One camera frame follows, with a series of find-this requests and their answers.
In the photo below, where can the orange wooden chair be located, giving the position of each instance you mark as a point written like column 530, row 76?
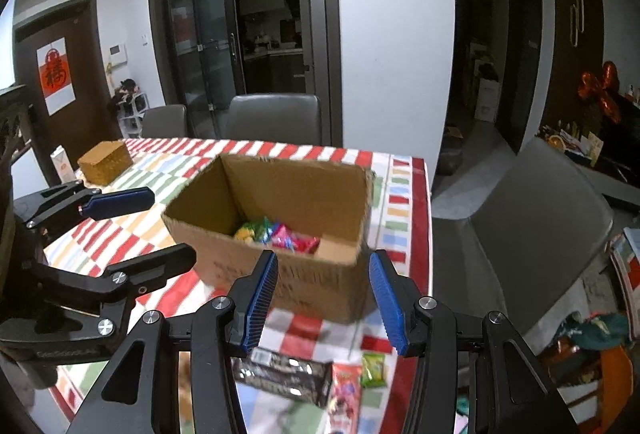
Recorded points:
column 615, row 384

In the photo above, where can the colourful checkered tablecloth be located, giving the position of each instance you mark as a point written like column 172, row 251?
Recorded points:
column 142, row 234

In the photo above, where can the small light green packet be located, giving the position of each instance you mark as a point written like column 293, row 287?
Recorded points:
column 374, row 370

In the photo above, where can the silver refrigerator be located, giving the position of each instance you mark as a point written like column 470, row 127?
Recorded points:
column 312, row 13

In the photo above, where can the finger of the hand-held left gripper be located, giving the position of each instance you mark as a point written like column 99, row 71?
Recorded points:
column 120, row 203
column 150, row 266

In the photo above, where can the dark chocolate bar packet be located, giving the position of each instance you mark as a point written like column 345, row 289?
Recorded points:
column 285, row 374

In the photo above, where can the grey chair with curved back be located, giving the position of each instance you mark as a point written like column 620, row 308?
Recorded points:
column 525, row 224

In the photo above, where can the woven wicker box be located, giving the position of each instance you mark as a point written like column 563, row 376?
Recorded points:
column 105, row 161

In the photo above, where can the dark green cloth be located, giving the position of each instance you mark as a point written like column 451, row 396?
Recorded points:
column 600, row 329

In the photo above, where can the white bag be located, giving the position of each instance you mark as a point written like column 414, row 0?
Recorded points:
column 487, row 101

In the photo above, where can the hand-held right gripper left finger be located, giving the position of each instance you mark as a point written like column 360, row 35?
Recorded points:
column 260, row 301

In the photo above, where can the dark carved wooden chair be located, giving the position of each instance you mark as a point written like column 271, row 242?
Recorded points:
column 12, row 128

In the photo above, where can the white and orange carton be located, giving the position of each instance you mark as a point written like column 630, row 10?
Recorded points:
column 62, row 166

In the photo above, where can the magenta snack packet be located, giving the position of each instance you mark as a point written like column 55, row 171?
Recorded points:
column 297, row 243

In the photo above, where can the brown crinkled snack packet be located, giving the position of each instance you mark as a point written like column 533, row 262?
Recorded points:
column 186, row 376

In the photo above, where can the glass sliding door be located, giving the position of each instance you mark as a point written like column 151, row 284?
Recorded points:
column 200, row 38

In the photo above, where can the dark wooden door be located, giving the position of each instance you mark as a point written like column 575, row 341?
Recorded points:
column 87, row 63

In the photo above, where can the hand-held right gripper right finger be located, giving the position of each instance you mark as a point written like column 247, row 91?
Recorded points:
column 387, row 301

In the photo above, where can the red and white door poster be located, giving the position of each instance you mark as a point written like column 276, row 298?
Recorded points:
column 56, row 76

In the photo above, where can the wide grey dining chair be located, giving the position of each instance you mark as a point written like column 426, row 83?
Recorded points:
column 272, row 118

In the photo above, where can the white wall intercom panel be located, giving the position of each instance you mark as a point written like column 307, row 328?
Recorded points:
column 117, row 53

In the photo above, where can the red foil balloon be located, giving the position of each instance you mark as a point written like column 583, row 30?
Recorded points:
column 600, row 88

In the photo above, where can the plush toy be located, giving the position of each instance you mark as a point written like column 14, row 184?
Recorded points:
column 125, row 92

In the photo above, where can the long pink snack packet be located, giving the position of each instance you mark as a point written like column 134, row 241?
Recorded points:
column 345, row 394

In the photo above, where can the brown cardboard box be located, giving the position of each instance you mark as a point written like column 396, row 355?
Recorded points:
column 320, row 284

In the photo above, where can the small grey dining chair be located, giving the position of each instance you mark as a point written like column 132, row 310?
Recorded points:
column 165, row 121

